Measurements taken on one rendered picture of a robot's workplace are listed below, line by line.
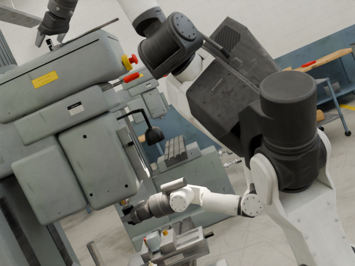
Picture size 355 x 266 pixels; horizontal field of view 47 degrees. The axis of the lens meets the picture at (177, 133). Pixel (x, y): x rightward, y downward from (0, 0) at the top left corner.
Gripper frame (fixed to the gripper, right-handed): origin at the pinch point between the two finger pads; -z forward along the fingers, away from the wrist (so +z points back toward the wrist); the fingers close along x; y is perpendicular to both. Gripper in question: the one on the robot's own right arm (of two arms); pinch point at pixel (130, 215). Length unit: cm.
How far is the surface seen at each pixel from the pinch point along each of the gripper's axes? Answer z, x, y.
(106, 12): -227, -611, -209
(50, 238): -37.7, 2.1, -1.7
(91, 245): 8.8, 40.6, -7.5
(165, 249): 2.4, -8.7, 21.3
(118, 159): 9.9, 7.5, -23.0
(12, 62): -14, 4, -70
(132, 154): 11.2, -0.8, -21.4
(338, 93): 103, -632, 99
